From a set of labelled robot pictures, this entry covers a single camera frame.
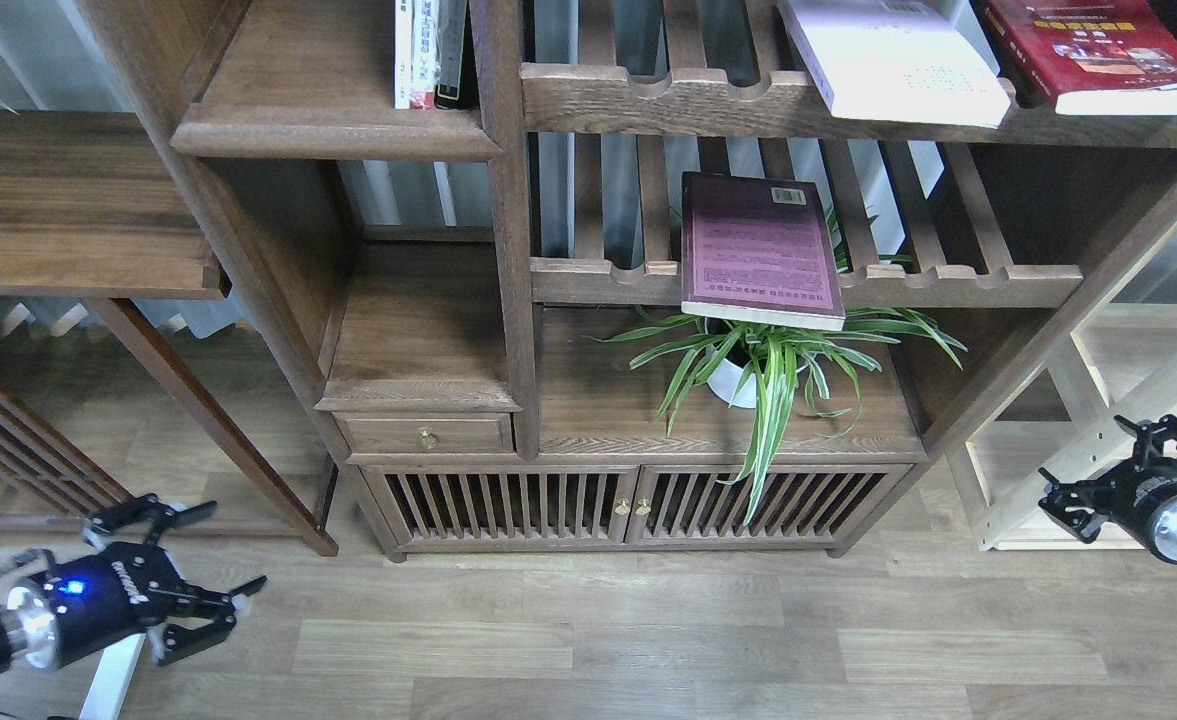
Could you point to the white metal bar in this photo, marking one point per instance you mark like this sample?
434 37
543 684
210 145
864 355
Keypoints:
109 687

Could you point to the green spider plant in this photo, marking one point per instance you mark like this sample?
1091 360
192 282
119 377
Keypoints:
874 325

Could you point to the white plant pot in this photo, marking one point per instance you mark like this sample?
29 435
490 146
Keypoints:
749 361

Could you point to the dark wooden bookshelf cabinet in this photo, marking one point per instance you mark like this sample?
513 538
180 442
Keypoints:
466 261

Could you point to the right slatted cabinet door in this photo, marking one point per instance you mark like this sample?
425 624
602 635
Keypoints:
803 507

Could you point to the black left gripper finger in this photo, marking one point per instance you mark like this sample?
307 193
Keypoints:
184 619
100 527

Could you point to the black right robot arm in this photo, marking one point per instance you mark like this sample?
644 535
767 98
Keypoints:
1138 494

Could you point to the white and red book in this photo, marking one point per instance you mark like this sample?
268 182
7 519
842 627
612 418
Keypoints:
425 64

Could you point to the small wooden drawer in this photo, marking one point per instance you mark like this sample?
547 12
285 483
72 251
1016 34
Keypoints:
427 433

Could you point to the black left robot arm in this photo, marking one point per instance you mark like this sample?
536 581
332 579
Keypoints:
56 613

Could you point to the light wooden shelf unit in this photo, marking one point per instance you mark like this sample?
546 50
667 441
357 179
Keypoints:
1120 360

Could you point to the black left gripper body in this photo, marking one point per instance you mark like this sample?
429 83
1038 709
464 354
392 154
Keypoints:
58 616

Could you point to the purple book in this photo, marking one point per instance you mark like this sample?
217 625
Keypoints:
757 250

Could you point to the left slatted cabinet door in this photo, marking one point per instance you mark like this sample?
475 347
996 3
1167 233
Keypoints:
504 508

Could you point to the dark wooden side table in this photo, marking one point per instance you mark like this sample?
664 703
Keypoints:
88 211

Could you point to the dark book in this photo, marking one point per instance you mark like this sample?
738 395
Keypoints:
456 85

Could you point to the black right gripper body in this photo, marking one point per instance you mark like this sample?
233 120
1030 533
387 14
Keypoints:
1143 501

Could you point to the slatted cabinet door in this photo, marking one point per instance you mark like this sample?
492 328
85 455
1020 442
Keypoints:
803 507
504 508

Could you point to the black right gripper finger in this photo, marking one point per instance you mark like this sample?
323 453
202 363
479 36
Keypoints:
1081 508
1150 437

